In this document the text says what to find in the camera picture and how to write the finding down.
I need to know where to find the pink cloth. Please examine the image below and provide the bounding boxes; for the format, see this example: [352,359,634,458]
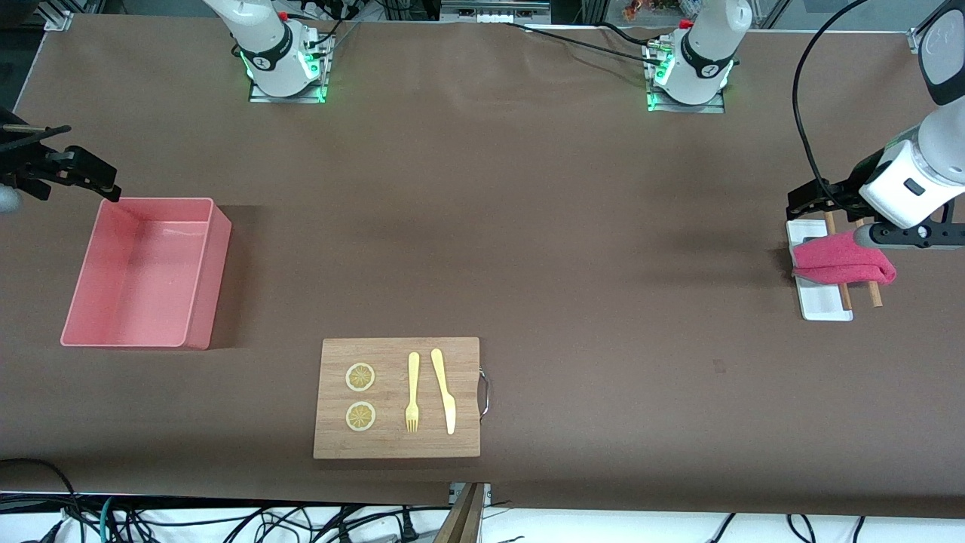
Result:
[792,230,898,286]

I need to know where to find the white tray rack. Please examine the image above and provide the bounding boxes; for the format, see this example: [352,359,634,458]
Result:
[786,219,854,322]

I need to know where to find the pink plastic bin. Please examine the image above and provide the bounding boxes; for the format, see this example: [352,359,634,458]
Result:
[60,198,233,351]

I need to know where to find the grey power strip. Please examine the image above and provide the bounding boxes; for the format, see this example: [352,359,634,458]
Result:
[441,0,551,23]

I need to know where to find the yellow plastic fork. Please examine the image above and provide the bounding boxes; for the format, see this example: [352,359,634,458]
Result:
[406,351,421,433]

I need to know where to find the yellow plastic knife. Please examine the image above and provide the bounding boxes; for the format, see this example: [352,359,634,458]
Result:
[430,348,457,436]

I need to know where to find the wooden cutting board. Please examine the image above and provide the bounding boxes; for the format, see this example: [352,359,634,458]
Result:
[313,337,481,459]

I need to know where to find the brown wooden plank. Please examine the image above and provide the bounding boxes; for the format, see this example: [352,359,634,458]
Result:
[436,483,483,543]

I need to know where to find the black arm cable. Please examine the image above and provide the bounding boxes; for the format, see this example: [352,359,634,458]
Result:
[792,0,872,197]

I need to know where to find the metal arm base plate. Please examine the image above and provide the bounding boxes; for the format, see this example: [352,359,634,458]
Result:
[249,30,330,104]
[647,41,726,114]

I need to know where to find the metal table bracket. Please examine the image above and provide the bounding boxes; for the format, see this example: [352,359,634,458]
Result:
[449,483,492,508]

